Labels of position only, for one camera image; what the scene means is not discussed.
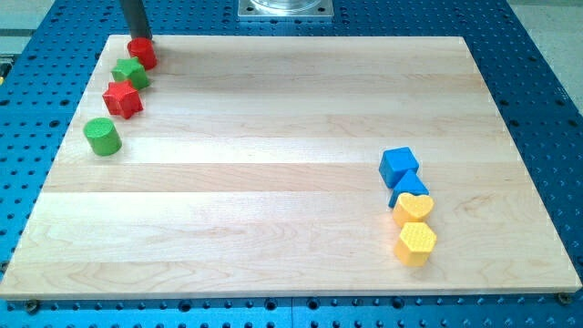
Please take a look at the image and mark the red star block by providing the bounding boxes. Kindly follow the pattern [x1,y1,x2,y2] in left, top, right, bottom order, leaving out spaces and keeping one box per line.
[102,79,143,119]

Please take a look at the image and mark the blue triangle block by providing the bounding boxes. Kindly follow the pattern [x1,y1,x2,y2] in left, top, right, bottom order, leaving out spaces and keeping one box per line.
[388,170,430,208]

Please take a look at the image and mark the green cylinder block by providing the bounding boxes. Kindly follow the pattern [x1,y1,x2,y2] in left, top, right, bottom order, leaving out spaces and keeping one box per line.
[83,118,122,156]

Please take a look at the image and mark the green star block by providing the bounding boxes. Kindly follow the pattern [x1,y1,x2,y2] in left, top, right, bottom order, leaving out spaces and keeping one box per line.
[111,57,150,90]

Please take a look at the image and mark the blue cube block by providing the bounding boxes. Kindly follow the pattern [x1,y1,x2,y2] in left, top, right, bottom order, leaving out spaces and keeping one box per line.
[379,147,419,189]

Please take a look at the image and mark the yellow hexagon block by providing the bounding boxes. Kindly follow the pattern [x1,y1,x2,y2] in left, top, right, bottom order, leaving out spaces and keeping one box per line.
[394,222,437,267]

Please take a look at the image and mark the yellow heart block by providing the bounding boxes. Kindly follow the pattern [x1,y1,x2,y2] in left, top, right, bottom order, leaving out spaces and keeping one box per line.
[393,192,435,228]

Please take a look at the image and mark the light wooden board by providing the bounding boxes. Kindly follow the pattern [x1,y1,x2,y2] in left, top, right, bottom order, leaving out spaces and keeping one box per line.
[1,35,581,300]

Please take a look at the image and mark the red cylinder block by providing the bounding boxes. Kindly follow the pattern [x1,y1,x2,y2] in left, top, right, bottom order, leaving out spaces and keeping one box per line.
[127,37,158,70]

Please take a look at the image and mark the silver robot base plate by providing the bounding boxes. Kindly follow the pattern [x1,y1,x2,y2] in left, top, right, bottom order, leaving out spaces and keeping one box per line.
[238,0,333,18]

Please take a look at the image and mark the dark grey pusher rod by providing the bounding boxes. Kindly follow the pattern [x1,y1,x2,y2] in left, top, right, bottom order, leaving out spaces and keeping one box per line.
[119,0,152,40]

